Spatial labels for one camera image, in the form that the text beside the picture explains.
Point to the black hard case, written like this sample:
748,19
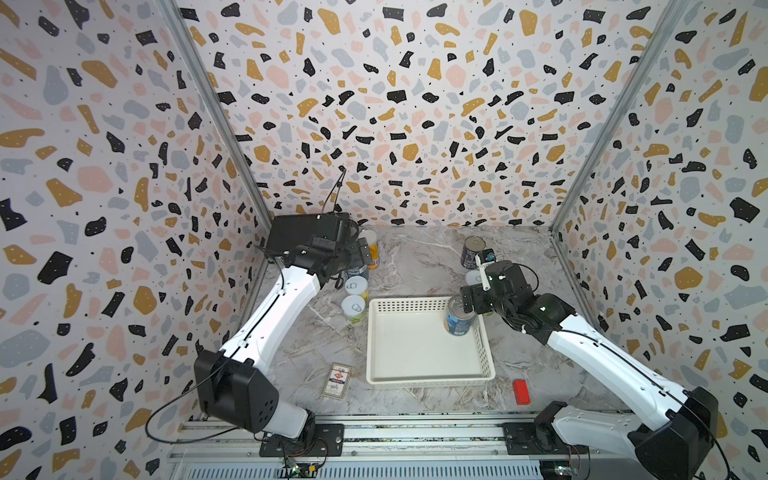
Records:
289,231

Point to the small red block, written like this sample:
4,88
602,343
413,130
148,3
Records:
521,392

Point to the dark navy tall can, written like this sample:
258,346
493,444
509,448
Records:
472,246

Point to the blue label can left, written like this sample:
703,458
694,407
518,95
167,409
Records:
357,271

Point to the pink label small can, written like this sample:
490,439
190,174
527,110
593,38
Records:
473,277

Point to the blue label soup can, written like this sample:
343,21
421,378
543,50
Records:
457,321

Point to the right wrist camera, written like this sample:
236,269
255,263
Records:
485,256

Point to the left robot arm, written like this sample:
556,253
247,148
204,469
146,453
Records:
232,383

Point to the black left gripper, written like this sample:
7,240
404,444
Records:
357,257

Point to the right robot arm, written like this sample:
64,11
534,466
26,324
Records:
669,430

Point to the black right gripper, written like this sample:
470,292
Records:
477,293

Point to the aluminium corner frame post left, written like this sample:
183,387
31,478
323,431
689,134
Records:
169,12

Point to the green label small can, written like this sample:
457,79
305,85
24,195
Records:
354,308

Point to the yellow label small can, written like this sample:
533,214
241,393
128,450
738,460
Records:
357,285

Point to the white perforated plastic basket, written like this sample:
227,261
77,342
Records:
408,346

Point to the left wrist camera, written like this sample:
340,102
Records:
339,227

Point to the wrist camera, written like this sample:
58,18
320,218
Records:
339,227
485,256

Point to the aluminium corner frame post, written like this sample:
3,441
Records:
169,12
669,18

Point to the aluminium corner frame post right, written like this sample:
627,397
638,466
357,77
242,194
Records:
669,18

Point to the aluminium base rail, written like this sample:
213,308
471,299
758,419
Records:
419,446

